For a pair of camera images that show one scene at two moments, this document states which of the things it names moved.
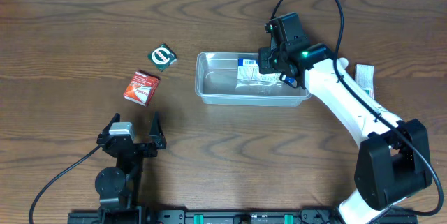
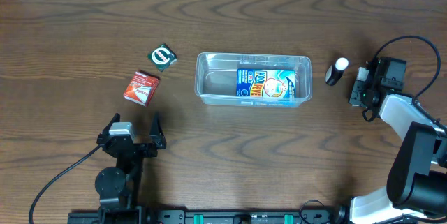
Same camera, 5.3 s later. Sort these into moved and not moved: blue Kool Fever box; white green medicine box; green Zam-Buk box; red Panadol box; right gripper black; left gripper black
Moved: right gripper black; blue Kool Fever box
Not moved: left gripper black; white green medicine box; red Panadol box; green Zam-Buk box
